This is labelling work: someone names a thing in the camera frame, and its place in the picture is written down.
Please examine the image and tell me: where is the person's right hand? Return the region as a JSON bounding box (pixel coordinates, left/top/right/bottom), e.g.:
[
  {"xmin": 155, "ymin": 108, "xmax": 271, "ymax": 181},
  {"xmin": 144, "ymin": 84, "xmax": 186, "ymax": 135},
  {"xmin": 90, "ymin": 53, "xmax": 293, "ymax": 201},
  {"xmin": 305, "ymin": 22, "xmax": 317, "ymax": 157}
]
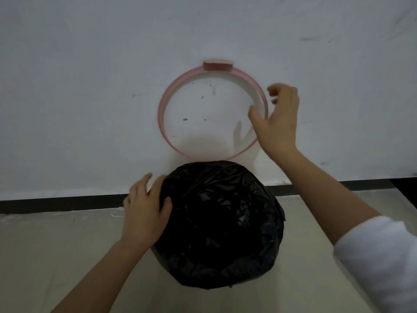
[{"xmin": 248, "ymin": 83, "xmax": 300, "ymax": 159}]

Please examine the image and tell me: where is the person's left hand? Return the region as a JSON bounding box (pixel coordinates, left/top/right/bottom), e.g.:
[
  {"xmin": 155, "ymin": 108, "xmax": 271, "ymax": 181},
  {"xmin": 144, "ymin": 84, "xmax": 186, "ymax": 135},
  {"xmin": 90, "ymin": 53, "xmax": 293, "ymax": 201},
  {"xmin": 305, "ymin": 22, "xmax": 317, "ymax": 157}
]
[{"xmin": 121, "ymin": 173, "xmax": 173, "ymax": 247}]

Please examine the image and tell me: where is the black trash bag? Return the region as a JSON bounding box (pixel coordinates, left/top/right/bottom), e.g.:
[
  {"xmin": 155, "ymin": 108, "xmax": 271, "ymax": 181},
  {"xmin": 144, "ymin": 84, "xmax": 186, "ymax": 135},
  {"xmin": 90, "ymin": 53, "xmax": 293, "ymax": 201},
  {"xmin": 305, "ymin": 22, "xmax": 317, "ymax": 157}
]
[{"xmin": 152, "ymin": 160, "xmax": 286, "ymax": 289}]

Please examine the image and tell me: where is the person's left forearm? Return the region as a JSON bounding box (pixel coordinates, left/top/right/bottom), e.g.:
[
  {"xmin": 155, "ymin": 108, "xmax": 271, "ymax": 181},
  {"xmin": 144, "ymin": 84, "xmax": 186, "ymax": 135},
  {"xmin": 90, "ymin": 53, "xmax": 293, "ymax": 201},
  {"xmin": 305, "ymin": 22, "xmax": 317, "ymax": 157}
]
[{"xmin": 50, "ymin": 239, "xmax": 154, "ymax": 313}]

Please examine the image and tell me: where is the person's right forearm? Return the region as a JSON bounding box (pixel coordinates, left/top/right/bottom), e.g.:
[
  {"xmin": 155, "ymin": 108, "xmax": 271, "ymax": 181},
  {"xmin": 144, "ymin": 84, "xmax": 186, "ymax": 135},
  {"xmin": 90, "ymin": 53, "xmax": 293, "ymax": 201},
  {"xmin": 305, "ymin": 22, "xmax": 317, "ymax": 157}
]
[{"xmin": 273, "ymin": 148, "xmax": 382, "ymax": 247}]

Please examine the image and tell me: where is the dark trash bin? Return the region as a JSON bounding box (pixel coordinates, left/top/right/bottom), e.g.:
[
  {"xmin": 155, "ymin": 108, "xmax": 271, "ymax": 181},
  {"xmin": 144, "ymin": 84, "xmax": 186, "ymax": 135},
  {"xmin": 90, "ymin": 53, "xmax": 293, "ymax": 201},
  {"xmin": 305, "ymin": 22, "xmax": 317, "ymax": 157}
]
[{"xmin": 152, "ymin": 246, "xmax": 170, "ymax": 269}]

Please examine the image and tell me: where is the black baseboard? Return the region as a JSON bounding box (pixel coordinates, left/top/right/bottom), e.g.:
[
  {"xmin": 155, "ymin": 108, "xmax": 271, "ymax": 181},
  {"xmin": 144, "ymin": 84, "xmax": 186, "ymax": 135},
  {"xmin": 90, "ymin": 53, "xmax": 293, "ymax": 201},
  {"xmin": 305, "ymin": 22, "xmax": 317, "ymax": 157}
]
[{"xmin": 0, "ymin": 178, "xmax": 417, "ymax": 215}]

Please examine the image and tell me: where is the white sleeve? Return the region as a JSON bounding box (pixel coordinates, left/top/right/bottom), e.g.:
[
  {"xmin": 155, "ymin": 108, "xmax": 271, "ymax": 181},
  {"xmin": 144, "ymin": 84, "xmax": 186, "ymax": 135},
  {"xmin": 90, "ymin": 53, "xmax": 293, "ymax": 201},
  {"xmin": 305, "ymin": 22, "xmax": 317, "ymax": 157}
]
[{"xmin": 334, "ymin": 216, "xmax": 417, "ymax": 313}]

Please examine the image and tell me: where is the pink plastic ring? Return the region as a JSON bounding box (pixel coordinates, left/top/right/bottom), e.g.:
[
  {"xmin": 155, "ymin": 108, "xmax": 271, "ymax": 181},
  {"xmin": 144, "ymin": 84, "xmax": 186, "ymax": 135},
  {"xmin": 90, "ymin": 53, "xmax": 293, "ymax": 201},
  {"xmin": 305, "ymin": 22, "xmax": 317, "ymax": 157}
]
[{"xmin": 158, "ymin": 60, "xmax": 269, "ymax": 161}]

